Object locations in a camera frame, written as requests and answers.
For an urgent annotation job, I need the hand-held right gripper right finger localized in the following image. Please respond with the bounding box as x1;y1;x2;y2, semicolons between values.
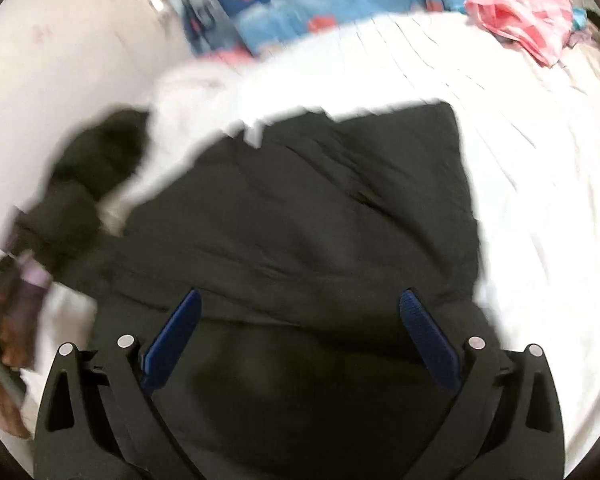
398;288;567;480

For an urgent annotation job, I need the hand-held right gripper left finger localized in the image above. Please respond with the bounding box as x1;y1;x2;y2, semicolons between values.
34;288;203;480

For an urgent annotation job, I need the black puffer jacket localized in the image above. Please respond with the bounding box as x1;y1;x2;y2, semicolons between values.
16;101;487;480

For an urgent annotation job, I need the person's left forearm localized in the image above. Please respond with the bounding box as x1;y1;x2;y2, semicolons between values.
0;327;35;442

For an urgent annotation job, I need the pile of mixed clothes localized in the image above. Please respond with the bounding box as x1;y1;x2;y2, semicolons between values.
567;5;600;61

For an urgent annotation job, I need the white striped duvet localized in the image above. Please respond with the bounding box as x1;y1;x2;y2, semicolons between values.
0;10;600;461

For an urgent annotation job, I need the blue whale curtain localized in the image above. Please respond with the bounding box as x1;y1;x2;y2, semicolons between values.
0;0;197;266

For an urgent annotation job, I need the pink checked cloth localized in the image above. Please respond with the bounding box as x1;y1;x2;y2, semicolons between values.
464;0;577;68

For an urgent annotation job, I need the blue whale print cloth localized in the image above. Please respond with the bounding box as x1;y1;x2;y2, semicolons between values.
180;0;487;58

